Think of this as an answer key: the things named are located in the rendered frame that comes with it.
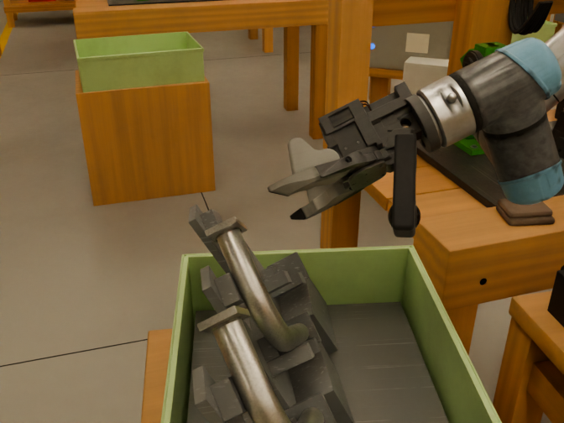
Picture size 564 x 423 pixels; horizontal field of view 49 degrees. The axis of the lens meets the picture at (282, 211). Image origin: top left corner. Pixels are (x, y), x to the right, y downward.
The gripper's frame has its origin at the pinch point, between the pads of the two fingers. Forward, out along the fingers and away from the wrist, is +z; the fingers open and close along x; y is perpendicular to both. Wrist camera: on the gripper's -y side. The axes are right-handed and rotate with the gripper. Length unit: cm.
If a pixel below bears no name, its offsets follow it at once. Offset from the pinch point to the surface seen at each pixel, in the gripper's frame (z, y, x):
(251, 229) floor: 34, 62, -226
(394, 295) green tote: -9.0, -11.0, -47.6
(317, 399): 6.8, -21.3, -10.7
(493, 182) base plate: -44, 6, -80
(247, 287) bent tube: 7.3, -6.6, 1.2
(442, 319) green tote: -13.2, -18.8, -26.6
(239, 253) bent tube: 6.5, -2.6, 1.1
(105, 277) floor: 95, 60, -184
